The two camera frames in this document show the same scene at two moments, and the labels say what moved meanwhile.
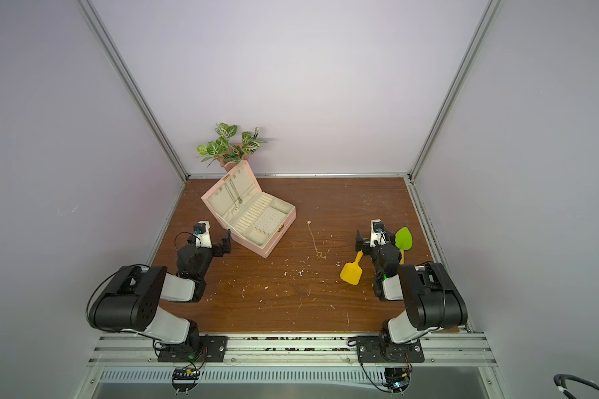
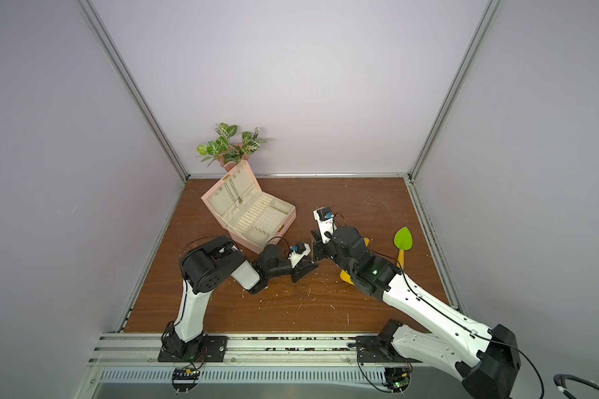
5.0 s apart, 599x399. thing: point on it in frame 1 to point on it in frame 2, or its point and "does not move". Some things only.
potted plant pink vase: [225, 151] does not move
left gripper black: [225, 246] to [297, 272]
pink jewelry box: [254, 219] does not move
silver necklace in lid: [233, 198] does not move
